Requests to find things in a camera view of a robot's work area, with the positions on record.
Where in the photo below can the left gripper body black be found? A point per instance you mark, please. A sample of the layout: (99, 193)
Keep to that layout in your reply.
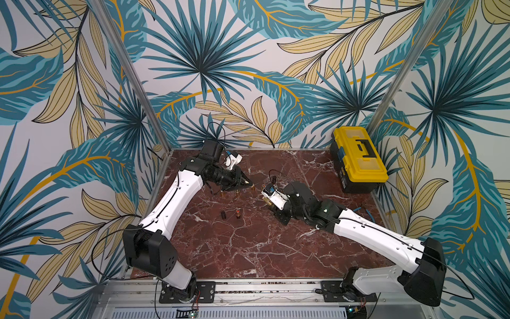
(229, 179)

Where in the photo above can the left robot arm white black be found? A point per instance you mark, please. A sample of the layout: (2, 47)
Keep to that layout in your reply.
(148, 246)

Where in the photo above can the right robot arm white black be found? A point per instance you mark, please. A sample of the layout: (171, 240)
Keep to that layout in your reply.
(418, 269)

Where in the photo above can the yellow black toolbox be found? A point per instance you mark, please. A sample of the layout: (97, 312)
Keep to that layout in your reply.
(356, 160)

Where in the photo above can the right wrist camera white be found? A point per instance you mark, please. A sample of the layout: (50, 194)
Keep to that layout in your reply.
(279, 199)

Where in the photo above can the blue handled tool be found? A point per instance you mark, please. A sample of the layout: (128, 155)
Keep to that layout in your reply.
(366, 211)

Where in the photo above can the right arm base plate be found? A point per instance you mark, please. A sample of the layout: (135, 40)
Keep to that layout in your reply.
(334, 291)

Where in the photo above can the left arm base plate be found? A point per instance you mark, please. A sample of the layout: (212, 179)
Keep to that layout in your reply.
(202, 292)

